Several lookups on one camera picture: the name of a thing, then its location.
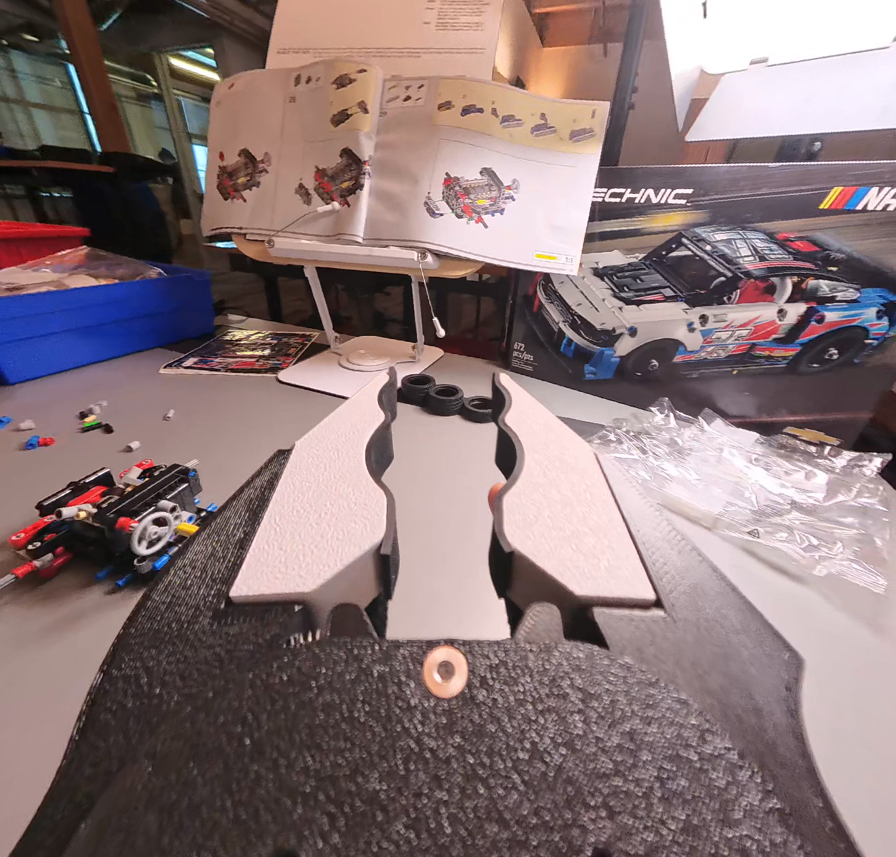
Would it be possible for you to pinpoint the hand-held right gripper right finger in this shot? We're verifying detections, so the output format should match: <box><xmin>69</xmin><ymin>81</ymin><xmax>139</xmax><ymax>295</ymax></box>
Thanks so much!
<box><xmin>489</xmin><ymin>371</ymin><xmax>659</xmax><ymax>637</ymax></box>

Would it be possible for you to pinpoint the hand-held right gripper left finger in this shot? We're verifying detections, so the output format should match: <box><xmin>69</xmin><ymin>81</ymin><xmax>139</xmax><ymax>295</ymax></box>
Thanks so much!
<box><xmin>230</xmin><ymin>367</ymin><xmax>400</xmax><ymax>630</ymax></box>

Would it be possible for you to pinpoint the lego car chassis assembly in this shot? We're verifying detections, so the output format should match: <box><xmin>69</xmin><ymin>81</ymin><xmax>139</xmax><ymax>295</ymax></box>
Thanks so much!
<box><xmin>0</xmin><ymin>458</ymin><xmax>218</xmax><ymax>592</ymax></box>

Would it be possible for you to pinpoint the toy car set box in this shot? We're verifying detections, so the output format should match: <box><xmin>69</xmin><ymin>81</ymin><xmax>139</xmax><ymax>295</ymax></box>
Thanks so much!
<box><xmin>504</xmin><ymin>163</ymin><xmax>896</xmax><ymax>424</ymax></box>

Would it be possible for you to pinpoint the white book stand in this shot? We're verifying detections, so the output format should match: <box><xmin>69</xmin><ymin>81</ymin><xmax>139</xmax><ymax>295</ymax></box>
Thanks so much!
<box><xmin>231</xmin><ymin>233</ymin><xmax>491</xmax><ymax>401</ymax></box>

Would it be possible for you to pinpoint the clear plastic bag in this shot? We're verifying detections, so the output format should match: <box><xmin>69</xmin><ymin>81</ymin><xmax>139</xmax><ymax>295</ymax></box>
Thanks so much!
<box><xmin>588</xmin><ymin>395</ymin><xmax>893</xmax><ymax>595</ymax></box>

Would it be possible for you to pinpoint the colourful sticker sheet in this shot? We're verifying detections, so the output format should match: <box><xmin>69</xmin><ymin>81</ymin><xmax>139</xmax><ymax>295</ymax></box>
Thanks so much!
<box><xmin>160</xmin><ymin>328</ymin><xmax>321</xmax><ymax>377</ymax></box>

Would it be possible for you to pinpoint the blue plastic bin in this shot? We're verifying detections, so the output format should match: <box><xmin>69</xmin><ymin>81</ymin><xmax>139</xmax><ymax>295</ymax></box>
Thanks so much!
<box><xmin>0</xmin><ymin>262</ymin><xmax>214</xmax><ymax>385</ymax></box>

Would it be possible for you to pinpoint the open instruction booklet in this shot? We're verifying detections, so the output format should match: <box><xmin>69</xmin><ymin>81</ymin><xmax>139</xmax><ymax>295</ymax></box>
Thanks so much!
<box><xmin>202</xmin><ymin>59</ymin><xmax>610</xmax><ymax>273</ymax></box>

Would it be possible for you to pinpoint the plastic bag of parts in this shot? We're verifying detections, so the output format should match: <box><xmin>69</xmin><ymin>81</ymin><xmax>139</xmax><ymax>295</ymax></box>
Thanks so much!
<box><xmin>0</xmin><ymin>244</ymin><xmax>169</xmax><ymax>294</ymax></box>

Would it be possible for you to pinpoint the red plastic bin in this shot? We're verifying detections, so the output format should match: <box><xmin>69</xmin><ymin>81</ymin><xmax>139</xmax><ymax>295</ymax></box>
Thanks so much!
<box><xmin>0</xmin><ymin>220</ymin><xmax>92</xmax><ymax>270</ymax></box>

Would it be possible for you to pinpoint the white printed paper sheet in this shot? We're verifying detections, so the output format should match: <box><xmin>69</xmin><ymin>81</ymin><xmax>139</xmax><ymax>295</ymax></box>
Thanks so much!
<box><xmin>266</xmin><ymin>0</ymin><xmax>512</xmax><ymax>77</ymax></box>

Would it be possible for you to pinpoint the wooden post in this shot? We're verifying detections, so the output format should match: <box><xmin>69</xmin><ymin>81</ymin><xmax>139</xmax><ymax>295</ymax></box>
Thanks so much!
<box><xmin>38</xmin><ymin>0</ymin><xmax>134</xmax><ymax>154</ymax></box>

